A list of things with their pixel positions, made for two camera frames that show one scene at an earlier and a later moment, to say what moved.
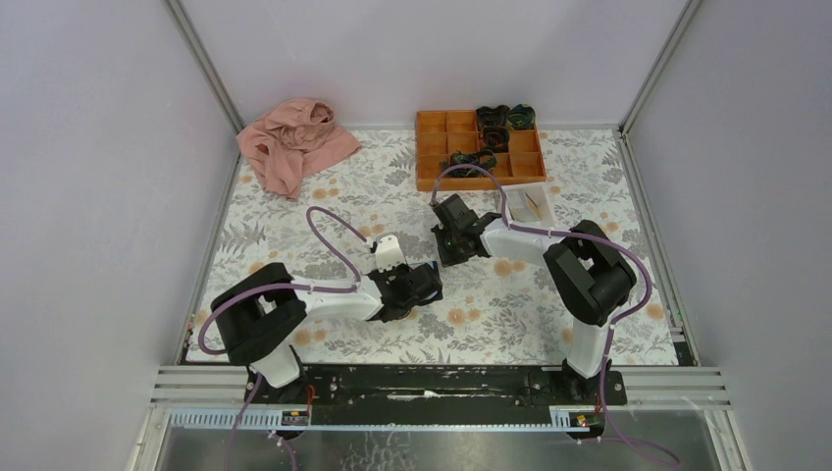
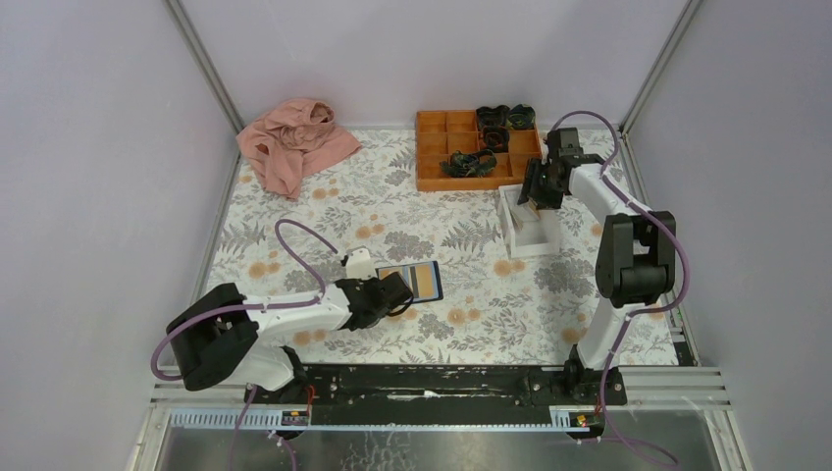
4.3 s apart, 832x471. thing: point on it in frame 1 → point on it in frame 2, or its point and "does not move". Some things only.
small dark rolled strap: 495,138 does not move
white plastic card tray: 529,205 does not move
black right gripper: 446,260 → 530,188
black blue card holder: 428,285 does not move
